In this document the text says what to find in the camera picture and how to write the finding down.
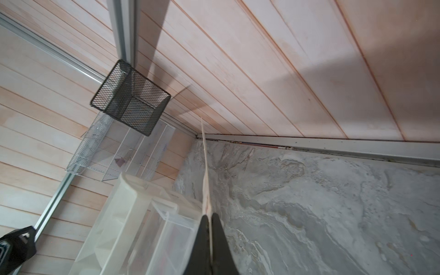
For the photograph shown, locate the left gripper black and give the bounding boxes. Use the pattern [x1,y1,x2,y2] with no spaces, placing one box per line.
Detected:
[1,226,37,275]

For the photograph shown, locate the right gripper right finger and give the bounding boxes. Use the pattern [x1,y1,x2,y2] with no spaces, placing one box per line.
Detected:
[211,213,239,275]

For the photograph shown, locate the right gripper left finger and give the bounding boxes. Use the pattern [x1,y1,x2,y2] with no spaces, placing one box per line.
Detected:
[183,215,211,275]

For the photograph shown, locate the clear plastic drawer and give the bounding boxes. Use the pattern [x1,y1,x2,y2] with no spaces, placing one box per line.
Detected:
[126,191,202,275]

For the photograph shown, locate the beige postcard red text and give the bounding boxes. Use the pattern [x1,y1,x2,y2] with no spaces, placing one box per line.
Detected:
[200,118,213,221]

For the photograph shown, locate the white plastic drawer organizer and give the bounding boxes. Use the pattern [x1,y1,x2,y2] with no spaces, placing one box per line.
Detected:
[69,173,171,275]

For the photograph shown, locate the pink eraser block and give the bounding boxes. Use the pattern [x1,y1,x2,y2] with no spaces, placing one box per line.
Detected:
[115,158,127,168]

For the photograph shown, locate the left aluminium frame bar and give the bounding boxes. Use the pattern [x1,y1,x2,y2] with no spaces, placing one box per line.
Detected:
[10,171,74,275]

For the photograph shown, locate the white wire mesh shelf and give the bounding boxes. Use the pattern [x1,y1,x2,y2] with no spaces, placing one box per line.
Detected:
[66,112,175,182]

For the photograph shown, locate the black wire mesh basket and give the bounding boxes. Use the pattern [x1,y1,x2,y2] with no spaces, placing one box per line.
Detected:
[90,60,171,136]

